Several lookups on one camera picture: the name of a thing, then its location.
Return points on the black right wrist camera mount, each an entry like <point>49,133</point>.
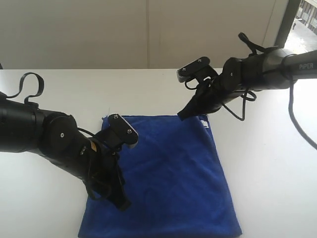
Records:
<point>199,70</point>

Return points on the dark window frame post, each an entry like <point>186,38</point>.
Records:
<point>287,22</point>

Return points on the white towel care label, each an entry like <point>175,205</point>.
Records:
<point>205,123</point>

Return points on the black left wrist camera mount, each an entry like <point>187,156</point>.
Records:
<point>118,133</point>

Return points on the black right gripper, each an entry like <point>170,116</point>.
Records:
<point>217,91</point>

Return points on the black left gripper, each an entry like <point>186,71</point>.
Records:
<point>91,162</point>

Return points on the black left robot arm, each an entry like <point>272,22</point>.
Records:
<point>22,127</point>

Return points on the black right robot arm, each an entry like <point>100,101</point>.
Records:
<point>267,71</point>

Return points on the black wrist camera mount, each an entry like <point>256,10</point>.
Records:
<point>199,70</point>
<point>118,133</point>

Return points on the blue microfibre towel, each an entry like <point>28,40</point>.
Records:
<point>175,182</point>

